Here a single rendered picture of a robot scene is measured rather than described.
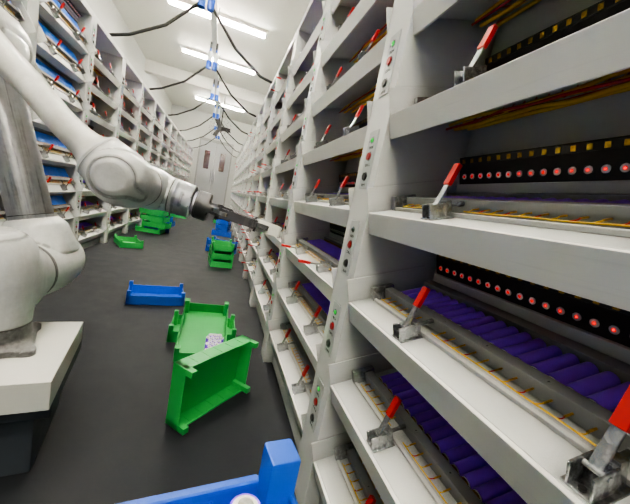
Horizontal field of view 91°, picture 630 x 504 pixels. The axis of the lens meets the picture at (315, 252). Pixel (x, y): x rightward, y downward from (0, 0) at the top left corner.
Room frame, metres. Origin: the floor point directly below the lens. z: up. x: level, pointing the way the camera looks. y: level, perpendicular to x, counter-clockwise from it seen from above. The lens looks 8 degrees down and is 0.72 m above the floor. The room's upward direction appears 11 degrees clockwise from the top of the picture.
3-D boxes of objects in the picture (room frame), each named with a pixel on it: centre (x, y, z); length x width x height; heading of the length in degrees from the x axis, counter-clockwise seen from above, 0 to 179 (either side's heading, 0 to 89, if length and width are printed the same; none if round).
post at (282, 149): (2.04, 0.27, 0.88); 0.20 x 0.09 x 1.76; 108
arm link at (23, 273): (0.68, 0.72, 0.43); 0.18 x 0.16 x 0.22; 15
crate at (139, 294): (1.78, 0.89, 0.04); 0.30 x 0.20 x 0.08; 118
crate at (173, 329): (1.45, 0.47, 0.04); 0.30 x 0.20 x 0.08; 108
